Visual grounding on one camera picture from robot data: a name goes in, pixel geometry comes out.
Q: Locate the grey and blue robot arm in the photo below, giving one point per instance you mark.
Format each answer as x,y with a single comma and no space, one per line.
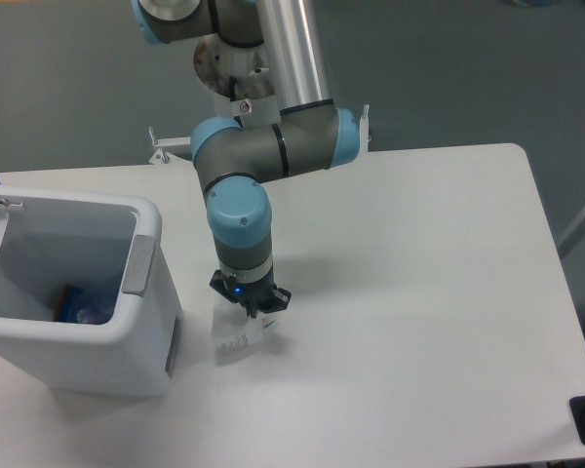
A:
233,162

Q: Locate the white trash can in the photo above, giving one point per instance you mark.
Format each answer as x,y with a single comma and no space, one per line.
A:
101,244

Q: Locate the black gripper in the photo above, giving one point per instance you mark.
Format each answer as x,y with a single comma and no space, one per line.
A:
257,297

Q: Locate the white right table bracket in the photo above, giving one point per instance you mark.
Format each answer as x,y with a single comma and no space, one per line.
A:
364,130

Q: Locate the clear crushed plastic bottle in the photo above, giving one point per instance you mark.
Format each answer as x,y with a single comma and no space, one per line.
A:
94,309

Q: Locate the white plastic wrapper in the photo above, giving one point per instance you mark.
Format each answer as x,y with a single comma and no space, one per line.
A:
235,337

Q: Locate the blue yellow snack packet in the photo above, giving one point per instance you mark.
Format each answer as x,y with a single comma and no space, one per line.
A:
67,305

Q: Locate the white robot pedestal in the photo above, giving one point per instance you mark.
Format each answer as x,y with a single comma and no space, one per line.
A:
238,80

